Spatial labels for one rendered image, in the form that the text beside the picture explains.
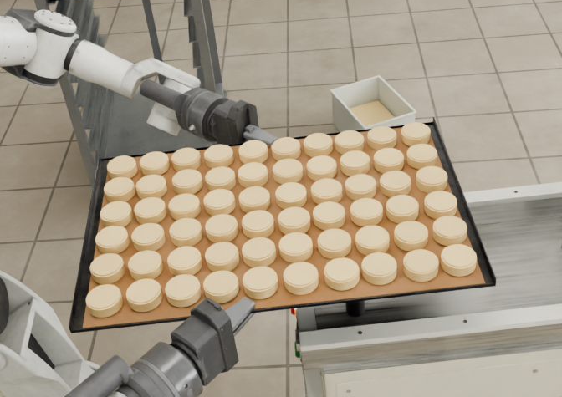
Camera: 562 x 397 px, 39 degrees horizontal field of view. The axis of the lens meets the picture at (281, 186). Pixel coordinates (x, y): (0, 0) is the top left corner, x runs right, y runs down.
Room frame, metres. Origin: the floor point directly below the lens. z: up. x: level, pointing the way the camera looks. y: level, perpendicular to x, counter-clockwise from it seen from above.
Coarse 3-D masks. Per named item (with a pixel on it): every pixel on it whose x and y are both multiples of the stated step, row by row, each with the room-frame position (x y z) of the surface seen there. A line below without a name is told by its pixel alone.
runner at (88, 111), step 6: (102, 36) 2.83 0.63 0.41; (96, 42) 2.75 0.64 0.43; (102, 42) 2.78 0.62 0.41; (90, 84) 2.47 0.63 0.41; (96, 84) 2.47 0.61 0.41; (90, 90) 2.44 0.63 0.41; (96, 90) 2.43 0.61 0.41; (90, 96) 2.40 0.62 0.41; (90, 102) 2.36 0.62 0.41; (84, 108) 2.29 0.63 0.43; (90, 108) 2.32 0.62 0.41; (84, 114) 2.27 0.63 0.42; (90, 114) 2.29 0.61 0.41; (84, 120) 2.25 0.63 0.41; (90, 120) 2.24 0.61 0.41; (84, 126) 2.21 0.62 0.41; (90, 126) 2.21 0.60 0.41
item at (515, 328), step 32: (416, 320) 0.83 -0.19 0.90; (448, 320) 0.82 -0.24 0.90; (480, 320) 0.81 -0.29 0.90; (512, 320) 0.80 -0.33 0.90; (544, 320) 0.80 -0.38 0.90; (320, 352) 0.80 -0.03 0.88; (352, 352) 0.80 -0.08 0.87; (384, 352) 0.80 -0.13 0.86; (416, 352) 0.80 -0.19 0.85; (448, 352) 0.80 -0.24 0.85
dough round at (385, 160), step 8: (376, 152) 1.06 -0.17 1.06; (384, 152) 1.06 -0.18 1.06; (392, 152) 1.06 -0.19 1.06; (400, 152) 1.06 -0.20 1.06; (376, 160) 1.04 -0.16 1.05; (384, 160) 1.04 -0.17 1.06; (392, 160) 1.04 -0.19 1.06; (400, 160) 1.04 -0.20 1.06; (376, 168) 1.04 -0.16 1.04; (384, 168) 1.03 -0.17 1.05; (392, 168) 1.03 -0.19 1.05; (400, 168) 1.03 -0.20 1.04
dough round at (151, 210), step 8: (144, 200) 1.01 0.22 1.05; (152, 200) 1.00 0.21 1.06; (160, 200) 1.00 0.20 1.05; (136, 208) 0.99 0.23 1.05; (144, 208) 0.99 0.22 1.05; (152, 208) 0.98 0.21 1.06; (160, 208) 0.98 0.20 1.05; (136, 216) 0.98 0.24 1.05; (144, 216) 0.97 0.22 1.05; (152, 216) 0.97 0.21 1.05; (160, 216) 0.97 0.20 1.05
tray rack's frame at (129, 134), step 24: (144, 0) 2.84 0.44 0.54; (216, 48) 2.82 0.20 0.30; (216, 72) 2.82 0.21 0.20; (120, 96) 2.80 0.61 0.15; (144, 96) 2.78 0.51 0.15; (120, 120) 2.62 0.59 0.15; (144, 120) 2.60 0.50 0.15; (120, 144) 2.46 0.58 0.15; (144, 144) 2.45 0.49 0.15; (168, 144) 2.43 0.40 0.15; (192, 144) 2.41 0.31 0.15
